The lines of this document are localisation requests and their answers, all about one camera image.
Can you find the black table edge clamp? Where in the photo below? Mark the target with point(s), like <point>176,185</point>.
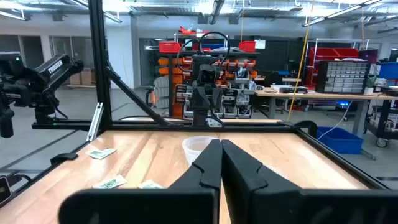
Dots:
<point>63,157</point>
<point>4,189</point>
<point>308,126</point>

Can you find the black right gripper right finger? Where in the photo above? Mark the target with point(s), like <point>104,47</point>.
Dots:
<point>280,205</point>

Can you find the black aluminium table frame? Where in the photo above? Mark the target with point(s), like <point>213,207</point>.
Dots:
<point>99,62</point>

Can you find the black wheeled cart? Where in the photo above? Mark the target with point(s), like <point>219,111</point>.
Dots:
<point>382,124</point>

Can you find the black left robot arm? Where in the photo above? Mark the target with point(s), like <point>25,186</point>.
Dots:
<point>200,116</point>

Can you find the silver metal bracket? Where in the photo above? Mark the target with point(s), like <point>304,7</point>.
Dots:
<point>94,123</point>

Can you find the wooden workbench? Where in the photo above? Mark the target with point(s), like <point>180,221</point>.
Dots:
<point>311,95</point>

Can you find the blue storage tote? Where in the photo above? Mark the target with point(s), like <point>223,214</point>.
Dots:
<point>388,71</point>

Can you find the grey small parts drawer cabinet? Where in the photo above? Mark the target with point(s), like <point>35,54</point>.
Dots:
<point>343,77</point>

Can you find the grey office chair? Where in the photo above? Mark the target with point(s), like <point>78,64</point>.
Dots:
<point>161,91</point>

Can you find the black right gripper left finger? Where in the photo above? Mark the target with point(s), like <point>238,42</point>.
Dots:
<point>186,205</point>

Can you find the blue floor bin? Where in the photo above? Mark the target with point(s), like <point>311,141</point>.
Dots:
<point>339,141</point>

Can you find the cardboard box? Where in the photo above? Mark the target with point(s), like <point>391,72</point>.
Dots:
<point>75,78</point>
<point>87,76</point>

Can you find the green white Truvia packet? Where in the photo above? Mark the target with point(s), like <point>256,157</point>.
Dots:
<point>110,182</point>
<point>150,185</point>
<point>107,152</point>
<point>93,154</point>

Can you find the purple box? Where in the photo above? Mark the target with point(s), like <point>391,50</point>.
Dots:
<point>368,56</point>

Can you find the black rack with orange bins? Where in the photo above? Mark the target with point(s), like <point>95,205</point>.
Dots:
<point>178,109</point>

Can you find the red storage bin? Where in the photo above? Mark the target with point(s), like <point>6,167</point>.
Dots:
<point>247,46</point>
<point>169,47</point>

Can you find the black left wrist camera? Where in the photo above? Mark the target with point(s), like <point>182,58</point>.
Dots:
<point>207,74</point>

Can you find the round clear plastic cup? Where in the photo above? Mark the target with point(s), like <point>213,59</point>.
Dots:
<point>194,149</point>

